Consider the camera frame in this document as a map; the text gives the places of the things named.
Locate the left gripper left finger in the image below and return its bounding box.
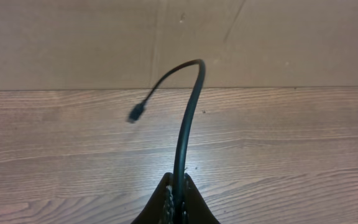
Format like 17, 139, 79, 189
131, 172, 173, 224

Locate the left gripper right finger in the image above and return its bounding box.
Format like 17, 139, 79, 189
184, 173, 219, 224

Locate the black USB-A cable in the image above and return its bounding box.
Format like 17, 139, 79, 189
126, 58, 206, 224

